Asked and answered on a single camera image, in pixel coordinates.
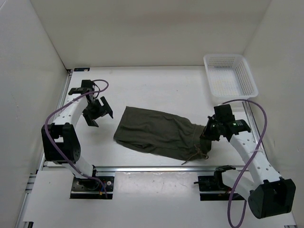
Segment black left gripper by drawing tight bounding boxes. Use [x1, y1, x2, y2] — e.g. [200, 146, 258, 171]
[82, 96, 113, 127]

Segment olive green shorts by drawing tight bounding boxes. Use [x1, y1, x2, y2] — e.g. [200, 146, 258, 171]
[114, 106, 211, 163]

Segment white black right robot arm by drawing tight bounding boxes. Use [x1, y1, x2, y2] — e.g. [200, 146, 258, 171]
[200, 104, 296, 219]

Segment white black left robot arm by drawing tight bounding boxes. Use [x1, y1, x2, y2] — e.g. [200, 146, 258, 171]
[41, 79, 113, 190]

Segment dark corner label sticker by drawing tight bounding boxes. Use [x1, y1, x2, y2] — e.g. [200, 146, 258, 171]
[74, 67, 90, 72]

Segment white perforated plastic basket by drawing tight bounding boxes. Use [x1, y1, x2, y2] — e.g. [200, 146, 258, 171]
[203, 54, 258, 104]

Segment aluminium right side rail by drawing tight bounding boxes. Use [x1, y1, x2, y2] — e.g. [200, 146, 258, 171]
[243, 99, 269, 162]

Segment aluminium rail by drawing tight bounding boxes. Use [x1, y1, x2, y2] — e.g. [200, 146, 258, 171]
[96, 166, 218, 173]
[243, 99, 269, 162]
[15, 69, 73, 228]

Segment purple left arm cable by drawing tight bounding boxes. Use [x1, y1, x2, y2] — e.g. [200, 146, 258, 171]
[45, 79, 110, 198]

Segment aluminium left side rail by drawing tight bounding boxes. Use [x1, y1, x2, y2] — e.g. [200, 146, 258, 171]
[15, 69, 73, 228]

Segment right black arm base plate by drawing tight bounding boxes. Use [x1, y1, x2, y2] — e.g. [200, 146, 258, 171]
[193, 176, 231, 201]

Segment aluminium front rail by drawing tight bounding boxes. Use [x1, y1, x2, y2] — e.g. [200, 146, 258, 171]
[96, 166, 218, 173]

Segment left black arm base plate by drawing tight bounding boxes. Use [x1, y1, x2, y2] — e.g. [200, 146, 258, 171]
[70, 176, 114, 200]

